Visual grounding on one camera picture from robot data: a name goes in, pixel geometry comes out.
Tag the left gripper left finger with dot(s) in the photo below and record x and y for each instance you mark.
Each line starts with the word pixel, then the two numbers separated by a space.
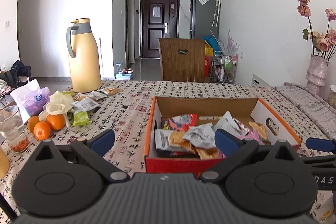
pixel 102 143

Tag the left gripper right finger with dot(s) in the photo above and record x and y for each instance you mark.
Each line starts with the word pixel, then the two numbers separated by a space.
pixel 226 142

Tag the red orange chip bag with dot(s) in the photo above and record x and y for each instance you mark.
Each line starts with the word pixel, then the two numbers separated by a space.
pixel 180 123

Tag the white cracker snack packet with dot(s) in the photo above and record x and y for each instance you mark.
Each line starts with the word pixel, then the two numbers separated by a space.
pixel 173 141

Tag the pink snack packet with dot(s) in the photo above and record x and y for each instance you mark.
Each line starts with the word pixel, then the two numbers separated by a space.
pixel 252 135

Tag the orange cracker snack packet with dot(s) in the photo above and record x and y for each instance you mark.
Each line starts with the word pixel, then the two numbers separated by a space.
pixel 261 130

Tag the small green snack packet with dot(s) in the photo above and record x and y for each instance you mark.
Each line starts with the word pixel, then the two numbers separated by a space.
pixel 80 118

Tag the calligraphy print tablecloth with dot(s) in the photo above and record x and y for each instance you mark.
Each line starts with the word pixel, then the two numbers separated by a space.
pixel 148 199

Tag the white barcode snack packet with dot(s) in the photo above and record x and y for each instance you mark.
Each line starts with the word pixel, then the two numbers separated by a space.
pixel 85 105

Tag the red cardboard pumpkin box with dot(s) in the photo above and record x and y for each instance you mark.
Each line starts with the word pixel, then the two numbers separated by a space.
pixel 232 115

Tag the rear orange mandarin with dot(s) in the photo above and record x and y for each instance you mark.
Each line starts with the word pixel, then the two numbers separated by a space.
pixel 57 122

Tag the orange mandarin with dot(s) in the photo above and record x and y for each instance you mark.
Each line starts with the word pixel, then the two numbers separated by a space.
pixel 42 130
pixel 31 123
pixel 57 122

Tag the cream artificial flower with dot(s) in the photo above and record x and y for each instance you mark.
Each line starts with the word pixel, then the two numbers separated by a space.
pixel 60 104

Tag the folded pink grey cloth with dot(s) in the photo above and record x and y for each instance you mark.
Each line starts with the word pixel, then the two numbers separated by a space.
pixel 312 105

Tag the front orange mandarin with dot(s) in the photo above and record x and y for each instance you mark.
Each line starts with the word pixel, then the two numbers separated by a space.
pixel 42 130

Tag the yellow thermos jug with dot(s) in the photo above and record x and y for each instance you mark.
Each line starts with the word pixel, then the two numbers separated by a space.
pixel 83 57

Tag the purple tissue pack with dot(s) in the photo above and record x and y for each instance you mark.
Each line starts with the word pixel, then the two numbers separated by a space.
pixel 30 99

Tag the pink textured flower vase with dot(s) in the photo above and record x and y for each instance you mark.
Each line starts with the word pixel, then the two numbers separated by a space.
pixel 316 74

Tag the drinking glass with goji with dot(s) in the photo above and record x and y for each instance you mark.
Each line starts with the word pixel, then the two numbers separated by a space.
pixel 13 128

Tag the brown wooden chair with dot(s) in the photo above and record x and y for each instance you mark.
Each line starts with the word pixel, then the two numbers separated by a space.
pixel 182 60

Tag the dried pink rose bouquet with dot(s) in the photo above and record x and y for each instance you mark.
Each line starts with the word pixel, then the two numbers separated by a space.
pixel 320 30

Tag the grey refrigerator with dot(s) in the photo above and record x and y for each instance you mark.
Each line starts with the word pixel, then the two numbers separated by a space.
pixel 203 21

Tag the dark brown entrance door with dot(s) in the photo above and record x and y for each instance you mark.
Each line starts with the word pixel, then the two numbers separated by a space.
pixel 159 19

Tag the metal wire storage cart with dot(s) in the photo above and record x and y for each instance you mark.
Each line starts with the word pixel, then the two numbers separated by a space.
pixel 223 68

